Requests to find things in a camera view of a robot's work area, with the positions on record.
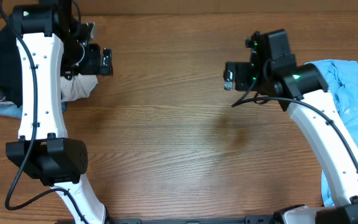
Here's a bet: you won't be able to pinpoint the plain black t-shirt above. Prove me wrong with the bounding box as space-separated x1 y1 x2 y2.
0 26 22 108

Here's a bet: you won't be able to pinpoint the blue folded jeans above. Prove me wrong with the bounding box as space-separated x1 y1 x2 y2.
0 93 67 119

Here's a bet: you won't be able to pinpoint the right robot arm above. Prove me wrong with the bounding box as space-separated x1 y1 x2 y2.
223 60 358 223

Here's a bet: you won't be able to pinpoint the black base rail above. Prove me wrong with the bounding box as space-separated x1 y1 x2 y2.
111 215 273 224

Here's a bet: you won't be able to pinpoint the light blue crumpled garment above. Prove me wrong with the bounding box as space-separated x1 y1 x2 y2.
305 59 358 208

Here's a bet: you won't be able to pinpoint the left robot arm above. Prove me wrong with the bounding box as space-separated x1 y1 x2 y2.
5 1 113 223

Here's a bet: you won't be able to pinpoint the beige folded trousers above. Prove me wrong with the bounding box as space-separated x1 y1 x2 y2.
60 73 98 102

